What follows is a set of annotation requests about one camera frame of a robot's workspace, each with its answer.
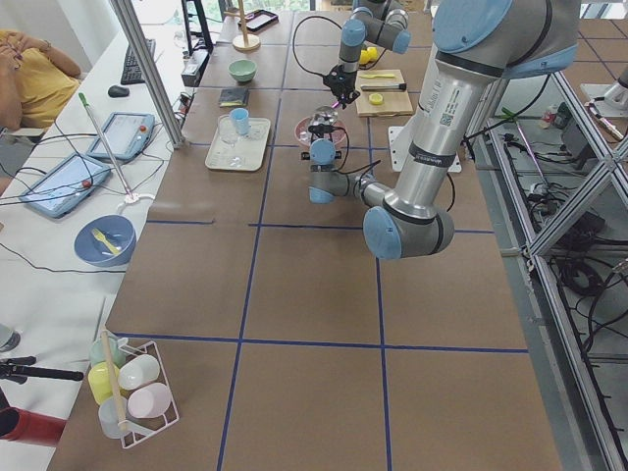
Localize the white wire cup rack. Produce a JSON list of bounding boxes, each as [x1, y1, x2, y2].
[[98, 331, 180, 449]]

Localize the person in yellow shirt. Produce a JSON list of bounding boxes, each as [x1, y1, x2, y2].
[[1, 29, 81, 131]]

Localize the yellow cup in rack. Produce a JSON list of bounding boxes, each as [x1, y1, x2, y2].
[[87, 362, 113, 405]]

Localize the blue bowl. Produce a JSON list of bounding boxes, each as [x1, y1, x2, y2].
[[74, 214, 136, 268]]

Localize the clear fake ice cubes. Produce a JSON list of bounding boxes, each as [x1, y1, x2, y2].
[[294, 117, 345, 147]]

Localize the dark sponge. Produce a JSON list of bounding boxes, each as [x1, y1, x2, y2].
[[219, 87, 249, 108]]

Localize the black handled knife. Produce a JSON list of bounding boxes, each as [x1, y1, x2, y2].
[[361, 82, 407, 92]]

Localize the black keyboard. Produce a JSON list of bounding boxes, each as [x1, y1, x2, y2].
[[120, 46, 145, 85]]

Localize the green bowl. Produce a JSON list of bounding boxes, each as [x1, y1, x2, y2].
[[228, 59, 257, 83]]

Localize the red cylinder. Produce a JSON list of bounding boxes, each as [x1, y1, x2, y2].
[[1, 407, 66, 446]]

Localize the translucent cup in rack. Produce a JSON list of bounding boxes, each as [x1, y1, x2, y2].
[[98, 396, 129, 439]]

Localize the light blue cup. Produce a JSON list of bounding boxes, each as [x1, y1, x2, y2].
[[230, 108, 250, 135]]

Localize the teach pendant tablet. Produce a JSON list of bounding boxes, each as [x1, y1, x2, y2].
[[102, 112, 155, 163], [19, 153, 111, 219]]

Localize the yellow plastic fork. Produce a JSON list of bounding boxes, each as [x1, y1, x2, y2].
[[91, 228, 120, 256]]

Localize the metal ice scoop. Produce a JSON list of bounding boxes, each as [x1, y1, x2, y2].
[[313, 106, 339, 123]]

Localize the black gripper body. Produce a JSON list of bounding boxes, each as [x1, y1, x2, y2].
[[308, 124, 343, 141], [323, 65, 359, 109]]

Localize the wooden cutting board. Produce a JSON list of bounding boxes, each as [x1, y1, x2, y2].
[[355, 69, 414, 117]]

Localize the black tripod handle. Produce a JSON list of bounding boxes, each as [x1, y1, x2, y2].
[[1, 356, 84, 385]]

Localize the far teach pendant tablet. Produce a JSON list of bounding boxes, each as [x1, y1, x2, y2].
[[102, 112, 155, 163]]

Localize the white cup in rack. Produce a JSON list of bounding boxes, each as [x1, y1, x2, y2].
[[118, 354, 161, 391]]

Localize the wooden paper towel stand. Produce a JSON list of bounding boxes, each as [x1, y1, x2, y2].
[[232, 0, 261, 52]]

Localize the pink cup in rack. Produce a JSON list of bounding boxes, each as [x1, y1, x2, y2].
[[128, 383, 172, 418]]

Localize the near teach pendant tablet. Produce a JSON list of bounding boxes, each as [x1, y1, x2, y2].
[[19, 153, 111, 219]]

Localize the cream serving tray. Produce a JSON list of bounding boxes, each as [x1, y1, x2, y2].
[[205, 118, 271, 172]]

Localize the black computer mouse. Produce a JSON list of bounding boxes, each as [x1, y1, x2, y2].
[[108, 84, 130, 98]]

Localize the green cup in rack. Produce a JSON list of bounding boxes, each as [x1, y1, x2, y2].
[[89, 338, 126, 368]]

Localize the dark tray at back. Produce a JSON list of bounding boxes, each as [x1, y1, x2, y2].
[[244, 9, 279, 32]]

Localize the yellow plastic knife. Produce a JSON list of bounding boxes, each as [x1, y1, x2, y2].
[[358, 73, 396, 79]]

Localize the aluminium frame post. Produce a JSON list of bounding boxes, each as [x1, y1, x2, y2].
[[110, 0, 185, 149]]

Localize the green tipped metal rod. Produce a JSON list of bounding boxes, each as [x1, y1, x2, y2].
[[78, 92, 155, 214]]

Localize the aluminium frame rail right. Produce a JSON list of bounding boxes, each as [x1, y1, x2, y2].
[[472, 74, 627, 470]]

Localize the pink bowl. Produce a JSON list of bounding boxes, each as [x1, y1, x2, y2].
[[294, 113, 346, 148]]

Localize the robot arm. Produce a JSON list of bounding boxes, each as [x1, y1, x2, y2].
[[309, 0, 580, 259], [323, 1, 411, 108]]

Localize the yellow lemon half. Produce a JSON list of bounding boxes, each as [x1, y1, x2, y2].
[[368, 93, 385, 106]]

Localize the clear glass cup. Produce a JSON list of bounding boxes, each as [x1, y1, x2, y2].
[[218, 115, 239, 148]]

